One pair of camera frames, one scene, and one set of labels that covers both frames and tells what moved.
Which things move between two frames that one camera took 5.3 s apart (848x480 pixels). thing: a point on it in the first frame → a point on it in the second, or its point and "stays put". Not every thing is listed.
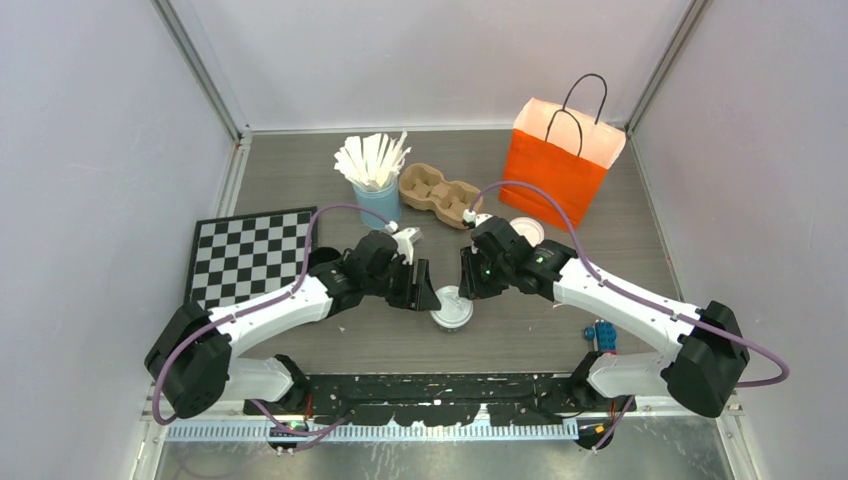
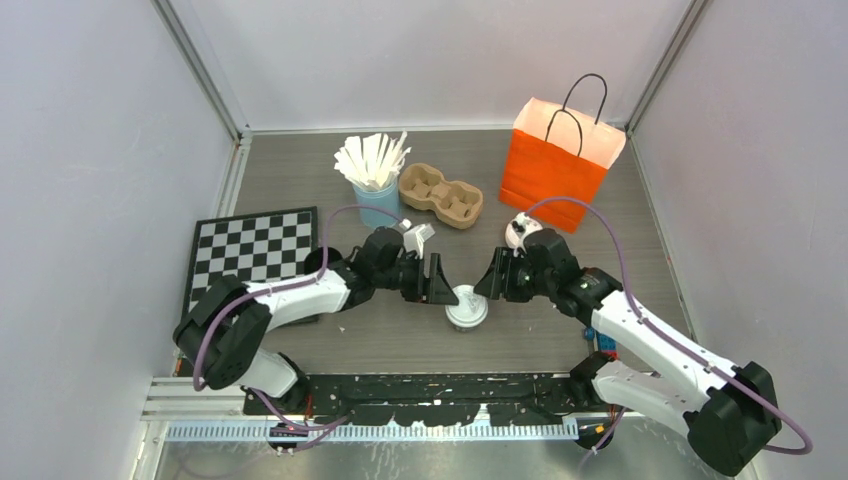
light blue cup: x=383 y=199 stays put
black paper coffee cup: x=454 y=329 → x=470 y=328
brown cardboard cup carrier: x=423 y=187 stays put
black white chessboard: x=235 y=258 stays put
